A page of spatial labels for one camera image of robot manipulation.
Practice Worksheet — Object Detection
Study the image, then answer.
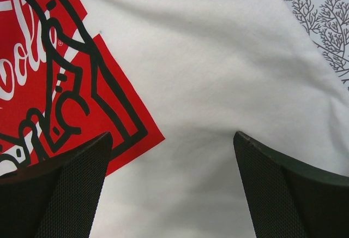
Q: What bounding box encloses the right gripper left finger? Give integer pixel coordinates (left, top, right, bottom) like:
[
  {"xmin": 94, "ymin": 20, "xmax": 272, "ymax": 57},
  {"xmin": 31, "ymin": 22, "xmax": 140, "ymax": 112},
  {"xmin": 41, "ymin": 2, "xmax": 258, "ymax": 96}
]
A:
[{"xmin": 1, "ymin": 132, "xmax": 112, "ymax": 237}]

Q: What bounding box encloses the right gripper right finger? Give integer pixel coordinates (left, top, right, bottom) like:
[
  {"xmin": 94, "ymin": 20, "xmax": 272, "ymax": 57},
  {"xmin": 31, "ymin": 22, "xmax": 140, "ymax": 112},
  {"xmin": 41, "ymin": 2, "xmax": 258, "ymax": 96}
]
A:
[{"xmin": 233, "ymin": 132, "xmax": 348, "ymax": 238}]

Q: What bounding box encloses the white printed t-shirt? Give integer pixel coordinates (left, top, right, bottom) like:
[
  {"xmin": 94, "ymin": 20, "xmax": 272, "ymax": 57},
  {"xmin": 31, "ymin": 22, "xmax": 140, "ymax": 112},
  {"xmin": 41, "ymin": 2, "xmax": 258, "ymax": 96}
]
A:
[{"xmin": 1, "ymin": 0, "xmax": 348, "ymax": 237}]

